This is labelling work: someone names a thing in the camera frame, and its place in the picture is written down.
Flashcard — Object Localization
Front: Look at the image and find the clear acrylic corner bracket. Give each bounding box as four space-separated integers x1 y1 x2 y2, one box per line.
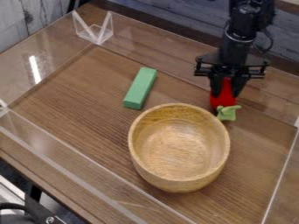
71 11 114 46

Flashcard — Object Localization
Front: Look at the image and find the clear acrylic front wall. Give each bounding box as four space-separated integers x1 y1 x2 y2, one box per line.
0 108 195 224

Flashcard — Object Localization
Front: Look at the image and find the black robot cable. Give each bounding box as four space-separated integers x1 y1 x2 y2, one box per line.
254 28 276 56

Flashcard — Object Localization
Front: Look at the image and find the black table leg frame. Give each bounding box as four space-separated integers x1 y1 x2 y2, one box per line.
0 183 69 224

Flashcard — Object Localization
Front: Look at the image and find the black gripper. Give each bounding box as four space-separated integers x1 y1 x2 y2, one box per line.
194 52 270 97

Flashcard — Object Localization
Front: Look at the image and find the green rectangular block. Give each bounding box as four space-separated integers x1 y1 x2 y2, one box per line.
123 67 157 109

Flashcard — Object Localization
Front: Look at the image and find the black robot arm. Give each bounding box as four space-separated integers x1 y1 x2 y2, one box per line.
194 0 277 97

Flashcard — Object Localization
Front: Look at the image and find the red plush fruit green stem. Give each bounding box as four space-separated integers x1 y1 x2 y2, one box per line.
210 78 242 122

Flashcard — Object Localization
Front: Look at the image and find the wooden bowl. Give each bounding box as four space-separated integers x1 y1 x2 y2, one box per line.
127 103 232 193

